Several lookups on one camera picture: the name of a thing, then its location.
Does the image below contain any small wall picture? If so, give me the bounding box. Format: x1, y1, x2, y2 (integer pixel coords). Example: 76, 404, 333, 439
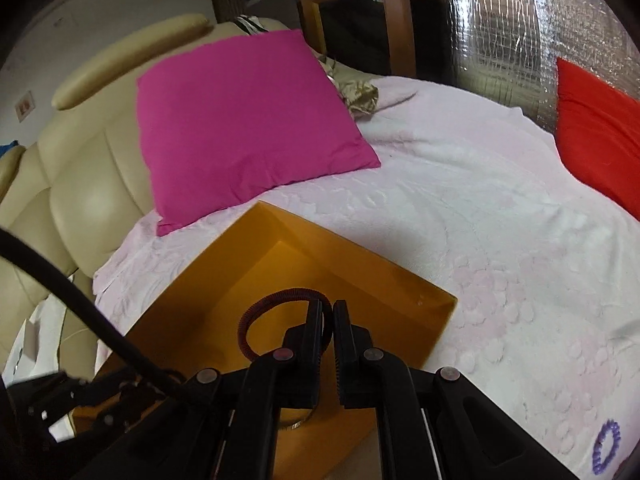
15, 91, 36, 123

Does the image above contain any wooden nightstand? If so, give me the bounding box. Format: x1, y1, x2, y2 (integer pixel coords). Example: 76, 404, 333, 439
292, 0, 446, 81

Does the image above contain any red cushion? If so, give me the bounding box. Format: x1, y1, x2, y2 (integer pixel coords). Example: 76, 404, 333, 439
555, 57, 640, 221

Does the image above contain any cream padded headboard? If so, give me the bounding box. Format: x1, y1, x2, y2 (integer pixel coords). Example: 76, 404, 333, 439
0, 12, 311, 376

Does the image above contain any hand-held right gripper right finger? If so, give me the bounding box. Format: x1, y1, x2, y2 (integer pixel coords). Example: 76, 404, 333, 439
332, 300, 581, 480

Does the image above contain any silver insulation foil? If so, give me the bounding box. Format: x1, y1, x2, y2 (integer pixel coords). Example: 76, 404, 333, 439
437, 0, 640, 136

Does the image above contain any thin black hair band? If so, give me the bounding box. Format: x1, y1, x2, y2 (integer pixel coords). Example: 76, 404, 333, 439
237, 287, 335, 361

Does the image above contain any pale pink textured blanket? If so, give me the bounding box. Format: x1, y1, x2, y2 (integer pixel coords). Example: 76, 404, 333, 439
92, 75, 640, 480

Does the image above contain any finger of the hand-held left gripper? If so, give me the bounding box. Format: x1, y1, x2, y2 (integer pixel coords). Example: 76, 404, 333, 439
22, 372, 166, 443

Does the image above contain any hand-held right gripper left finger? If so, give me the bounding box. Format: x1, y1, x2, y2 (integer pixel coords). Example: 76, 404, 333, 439
75, 299, 325, 480

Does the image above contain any purple bead bracelet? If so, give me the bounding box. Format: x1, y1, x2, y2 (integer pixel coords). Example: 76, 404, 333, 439
591, 420, 622, 473

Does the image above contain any orange box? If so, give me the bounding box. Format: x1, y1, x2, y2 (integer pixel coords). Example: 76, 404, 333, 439
75, 200, 458, 480

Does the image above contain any patterned beige cloth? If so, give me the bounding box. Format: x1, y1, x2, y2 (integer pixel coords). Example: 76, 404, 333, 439
320, 57, 381, 121

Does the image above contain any magenta cushion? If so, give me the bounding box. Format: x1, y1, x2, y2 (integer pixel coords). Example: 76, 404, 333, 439
136, 29, 382, 237

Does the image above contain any striped cloth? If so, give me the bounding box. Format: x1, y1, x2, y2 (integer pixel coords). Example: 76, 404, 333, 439
232, 15, 273, 36

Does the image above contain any black cable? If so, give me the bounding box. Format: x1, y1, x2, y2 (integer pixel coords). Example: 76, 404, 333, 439
0, 227, 201, 403

